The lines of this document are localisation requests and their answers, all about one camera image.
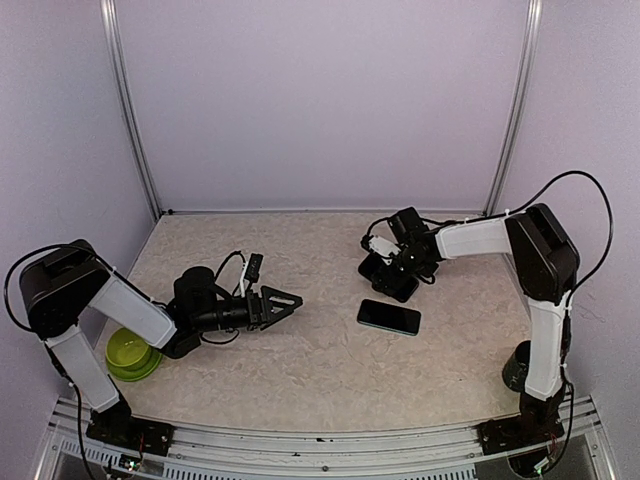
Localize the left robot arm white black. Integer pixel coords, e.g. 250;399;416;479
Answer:
5;239;303;445

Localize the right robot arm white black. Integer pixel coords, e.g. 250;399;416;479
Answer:
361;203;580;401

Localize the left aluminium frame post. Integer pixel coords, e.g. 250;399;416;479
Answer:
100;0;163;222

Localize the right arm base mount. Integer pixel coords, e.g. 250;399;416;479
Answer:
477;387;566;455

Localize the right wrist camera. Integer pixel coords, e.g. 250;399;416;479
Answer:
361;235;401;265

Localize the aluminium frame post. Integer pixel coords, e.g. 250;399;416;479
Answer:
483;0;543;215
100;0;163;222

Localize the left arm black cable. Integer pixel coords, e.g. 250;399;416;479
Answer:
2;243;101;334

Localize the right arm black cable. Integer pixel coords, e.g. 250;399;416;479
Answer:
364;170;615;301

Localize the black phone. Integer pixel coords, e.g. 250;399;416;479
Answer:
356;299;421;336

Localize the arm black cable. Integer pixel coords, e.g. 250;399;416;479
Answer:
364;170;615;301
2;243;101;334

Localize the aluminium front rail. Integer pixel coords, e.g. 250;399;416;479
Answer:
47;394;601;480

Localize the green saucer plate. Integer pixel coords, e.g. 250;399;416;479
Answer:
107;349;163;382

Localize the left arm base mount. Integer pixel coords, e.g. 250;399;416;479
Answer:
86;400;175;457

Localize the black phone case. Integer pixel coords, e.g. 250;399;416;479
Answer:
358;254;419;303

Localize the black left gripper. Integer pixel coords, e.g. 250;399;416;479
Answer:
193;285;303;332

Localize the right aluminium frame post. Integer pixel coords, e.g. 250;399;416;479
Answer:
483;0;543;215

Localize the green bowl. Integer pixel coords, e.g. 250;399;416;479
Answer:
105;328;152;372

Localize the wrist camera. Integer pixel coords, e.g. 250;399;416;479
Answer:
361;235;401;265
239;253;264;297

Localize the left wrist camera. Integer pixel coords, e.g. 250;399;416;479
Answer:
239;253;264;297

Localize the dark green cup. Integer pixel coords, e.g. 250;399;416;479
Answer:
501;340;531;394

